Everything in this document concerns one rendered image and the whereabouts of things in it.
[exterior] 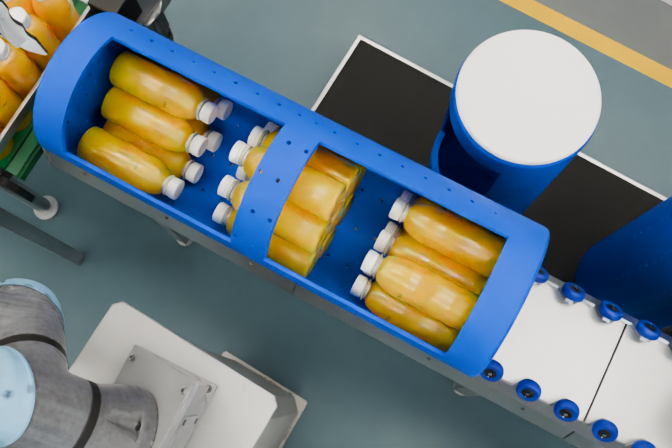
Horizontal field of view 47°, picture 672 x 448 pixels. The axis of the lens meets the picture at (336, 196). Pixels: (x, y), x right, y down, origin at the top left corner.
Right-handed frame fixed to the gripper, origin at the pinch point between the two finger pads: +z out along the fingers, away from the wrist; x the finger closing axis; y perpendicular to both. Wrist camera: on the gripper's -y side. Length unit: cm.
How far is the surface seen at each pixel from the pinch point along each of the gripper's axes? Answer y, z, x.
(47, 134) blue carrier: -32.7, 10.6, -32.1
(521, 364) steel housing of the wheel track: 13, 95, -35
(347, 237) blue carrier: -15, 65, -30
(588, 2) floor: -110, 183, 32
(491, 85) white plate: -18, 81, 6
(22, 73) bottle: -57, 8, -31
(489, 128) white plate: -12, 81, 0
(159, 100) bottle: -32.0, 26.6, -20.2
